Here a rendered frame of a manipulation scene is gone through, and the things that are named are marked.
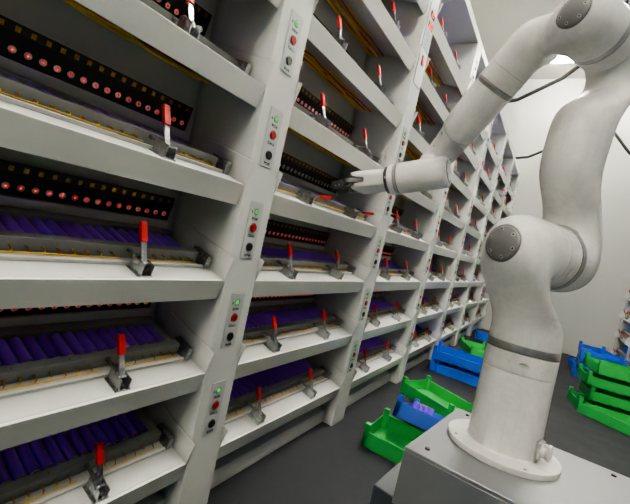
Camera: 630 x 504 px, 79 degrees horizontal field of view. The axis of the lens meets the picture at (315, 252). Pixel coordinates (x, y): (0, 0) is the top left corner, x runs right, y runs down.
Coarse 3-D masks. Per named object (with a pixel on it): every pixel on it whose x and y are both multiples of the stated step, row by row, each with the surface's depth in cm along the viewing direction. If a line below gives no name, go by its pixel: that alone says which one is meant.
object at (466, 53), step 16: (464, 48) 195; (480, 48) 197; (464, 64) 195; (432, 80) 203; (448, 96) 198; (432, 128) 201; (400, 208) 207; (416, 208) 202; (432, 224) 197; (432, 240) 200; (400, 256) 205; (416, 256) 201; (416, 304) 201; (416, 320) 207; (400, 336) 202; (400, 368) 201
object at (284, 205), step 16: (288, 176) 118; (320, 192) 135; (272, 208) 89; (288, 208) 93; (304, 208) 98; (320, 208) 105; (368, 208) 140; (320, 224) 108; (336, 224) 115; (352, 224) 122; (368, 224) 131
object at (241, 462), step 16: (368, 384) 178; (352, 400) 165; (304, 416) 135; (320, 416) 142; (272, 432) 120; (288, 432) 124; (240, 448) 108; (256, 448) 110; (272, 448) 118; (224, 464) 100; (240, 464) 106; (224, 480) 101; (160, 496) 85
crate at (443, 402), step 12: (408, 384) 189; (420, 384) 200; (432, 384) 200; (408, 396) 188; (420, 396) 182; (432, 396) 194; (444, 396) 193; (456, 396) 188; (444, 408) 170; (456, 408) 185; (468, 408) 182
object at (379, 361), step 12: (384, 336) 207; (360, 348) 179; (372, 348) 187; (384, 348) 195; (396, 348) 203; (360, 360) 168; (372, 360) 178; (384, 360) 184; (396, 360) 193; (360, 372) 160; (372, 372) 167
